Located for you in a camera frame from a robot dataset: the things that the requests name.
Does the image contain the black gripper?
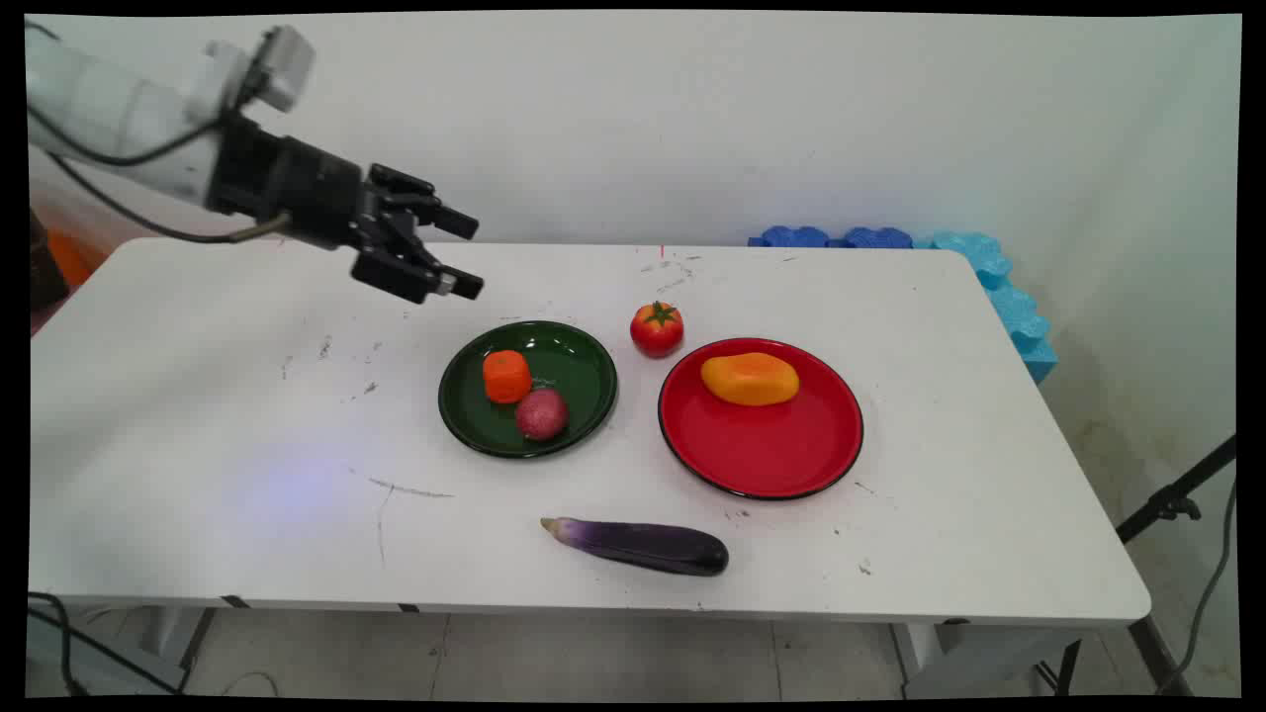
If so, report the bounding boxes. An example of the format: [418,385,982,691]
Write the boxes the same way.
[206,111,487,306]

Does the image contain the orange toy fruit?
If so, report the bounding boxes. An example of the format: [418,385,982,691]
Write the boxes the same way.
[483,350,534,405]

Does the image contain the red purple toy onion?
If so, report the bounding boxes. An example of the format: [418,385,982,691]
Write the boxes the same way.
[514,388,570,442]

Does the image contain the dark green round plate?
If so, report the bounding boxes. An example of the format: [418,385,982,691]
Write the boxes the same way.
[438,319,619,460]

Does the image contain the red toy tomato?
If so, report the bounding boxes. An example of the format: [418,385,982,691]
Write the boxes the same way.
[630,301,685,359]

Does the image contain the orange and dark base object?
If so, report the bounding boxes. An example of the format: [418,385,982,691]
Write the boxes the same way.
[28,206,108,315]

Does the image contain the yellow orange toy mango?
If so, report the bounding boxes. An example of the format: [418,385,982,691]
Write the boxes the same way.
[700,352,801,407]

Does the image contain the purple toy eggplant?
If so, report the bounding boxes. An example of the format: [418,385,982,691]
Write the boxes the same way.
[540,516,731,579]

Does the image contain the red round plate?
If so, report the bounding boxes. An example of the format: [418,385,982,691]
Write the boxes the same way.
[658,337,864,501]

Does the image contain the light blue foam mat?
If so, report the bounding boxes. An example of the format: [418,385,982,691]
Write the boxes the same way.
[914,230,1059,386]

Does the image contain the black tripod leg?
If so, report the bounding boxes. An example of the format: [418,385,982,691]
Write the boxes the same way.
[1116,435,1239,545]

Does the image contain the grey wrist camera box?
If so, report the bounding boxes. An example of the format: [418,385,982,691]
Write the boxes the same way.
[247,27,317,114]

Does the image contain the black cable with grey plug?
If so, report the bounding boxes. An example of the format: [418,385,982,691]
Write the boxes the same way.
[45,153,295,245]

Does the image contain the black camera cable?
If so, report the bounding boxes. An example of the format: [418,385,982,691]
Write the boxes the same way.
[25,103,230,168]

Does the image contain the black floor cables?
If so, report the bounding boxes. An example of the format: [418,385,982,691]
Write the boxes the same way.
[27,591,189,696]

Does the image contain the grey hanging cable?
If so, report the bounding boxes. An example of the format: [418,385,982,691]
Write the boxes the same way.
[1155,480,1240,695]

